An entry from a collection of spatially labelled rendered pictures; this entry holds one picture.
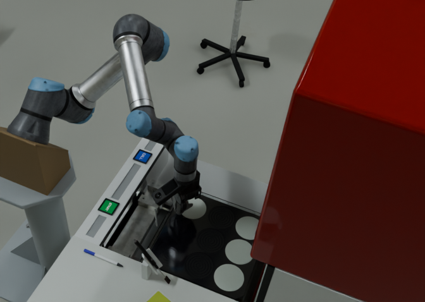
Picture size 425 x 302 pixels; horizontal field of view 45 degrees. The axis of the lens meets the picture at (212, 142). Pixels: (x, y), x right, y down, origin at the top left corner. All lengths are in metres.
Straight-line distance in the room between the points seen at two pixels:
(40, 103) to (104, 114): 1.63
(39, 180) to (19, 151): 0.14
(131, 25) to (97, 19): 2.69
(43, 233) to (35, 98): 0.66
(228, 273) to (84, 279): 0.47
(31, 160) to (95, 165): 1.33
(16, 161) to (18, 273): 0.97
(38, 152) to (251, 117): 2.00
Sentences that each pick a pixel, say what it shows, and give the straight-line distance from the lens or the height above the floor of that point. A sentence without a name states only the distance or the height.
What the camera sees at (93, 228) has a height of 0.96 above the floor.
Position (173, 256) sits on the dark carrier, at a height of 0.90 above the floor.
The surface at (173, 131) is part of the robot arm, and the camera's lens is 1.66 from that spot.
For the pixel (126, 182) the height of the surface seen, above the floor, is 0.96.
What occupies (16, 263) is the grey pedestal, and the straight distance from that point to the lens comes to 2.89.
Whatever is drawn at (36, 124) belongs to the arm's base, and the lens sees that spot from 1.95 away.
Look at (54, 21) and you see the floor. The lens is 4.47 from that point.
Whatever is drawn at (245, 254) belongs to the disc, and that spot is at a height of 0.90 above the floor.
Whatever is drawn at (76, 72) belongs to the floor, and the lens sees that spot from 3.90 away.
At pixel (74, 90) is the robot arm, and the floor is 1.12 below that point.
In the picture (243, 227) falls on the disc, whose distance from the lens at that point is 1.88.
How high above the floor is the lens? 2.43
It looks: 46 degrees down
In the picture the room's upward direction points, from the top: 7 degrees clockwise
